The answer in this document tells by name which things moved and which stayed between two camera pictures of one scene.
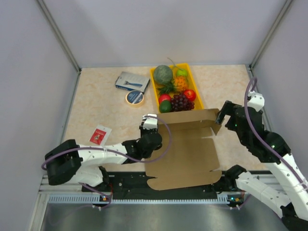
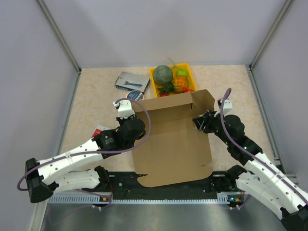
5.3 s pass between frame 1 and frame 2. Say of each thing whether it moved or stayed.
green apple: stayed
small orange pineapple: stayed
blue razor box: stayed
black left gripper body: moved
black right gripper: moved
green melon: stayed
